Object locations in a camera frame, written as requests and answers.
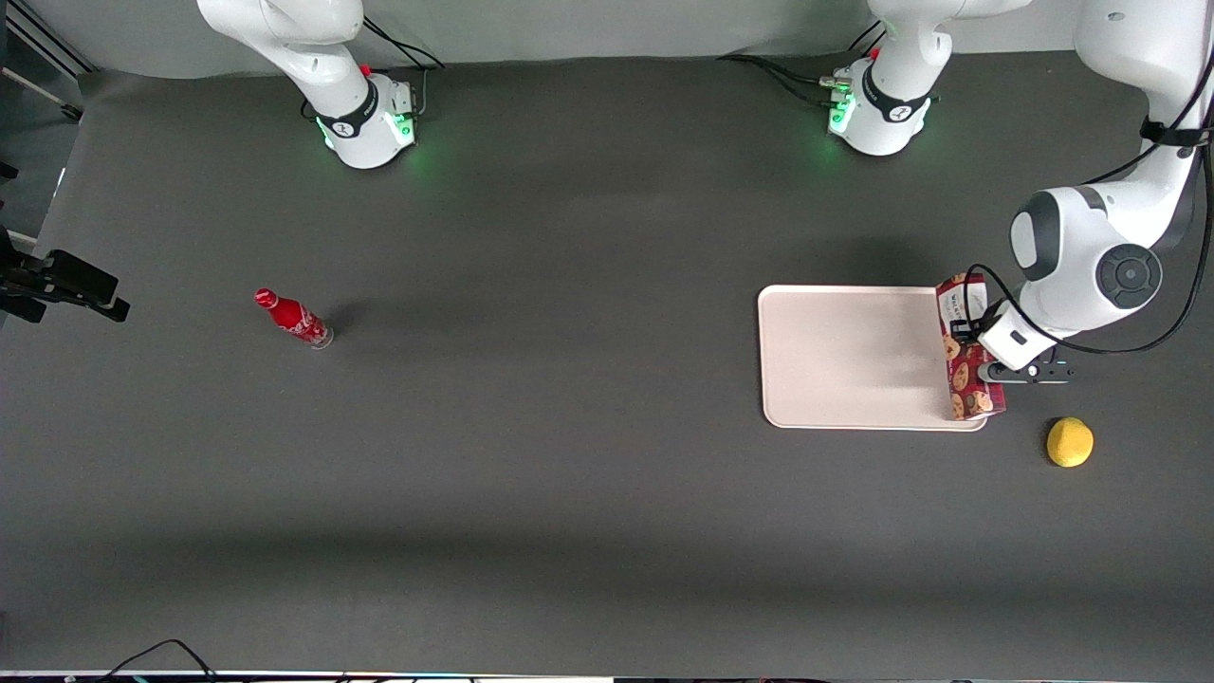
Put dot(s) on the black clamp mount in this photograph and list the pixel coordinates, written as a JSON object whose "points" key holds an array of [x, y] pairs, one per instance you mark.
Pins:
{"points": [[66, 280]]}

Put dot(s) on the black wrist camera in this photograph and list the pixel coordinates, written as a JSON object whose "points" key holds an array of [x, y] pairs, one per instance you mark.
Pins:
{"points": [[1039, 373]]}

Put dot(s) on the red tartan cookie box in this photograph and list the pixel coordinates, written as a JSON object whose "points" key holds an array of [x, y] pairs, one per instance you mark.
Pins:
{"points": [[967, 379]]}

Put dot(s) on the pale pink rectangular tray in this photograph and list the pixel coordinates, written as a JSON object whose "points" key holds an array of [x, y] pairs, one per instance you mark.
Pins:
{"points": [[854, 356]]}

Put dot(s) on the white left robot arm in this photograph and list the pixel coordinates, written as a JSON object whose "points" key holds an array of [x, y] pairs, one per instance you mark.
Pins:
{"points": [[1119, 237]]}

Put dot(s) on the red cola bottle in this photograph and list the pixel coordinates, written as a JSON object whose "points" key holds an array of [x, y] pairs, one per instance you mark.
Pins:
{"points": [[294, 319]]}

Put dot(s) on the aluminium frame rail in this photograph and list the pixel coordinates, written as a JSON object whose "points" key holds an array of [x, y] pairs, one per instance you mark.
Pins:
{"points": [[43, 47]]}

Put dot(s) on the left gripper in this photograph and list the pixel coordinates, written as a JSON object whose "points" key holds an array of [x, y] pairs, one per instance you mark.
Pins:
{"points": [[962, 331]]}

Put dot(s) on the yellow lemon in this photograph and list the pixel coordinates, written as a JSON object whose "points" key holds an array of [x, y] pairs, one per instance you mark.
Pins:
{"points": [[1070, 442]]}

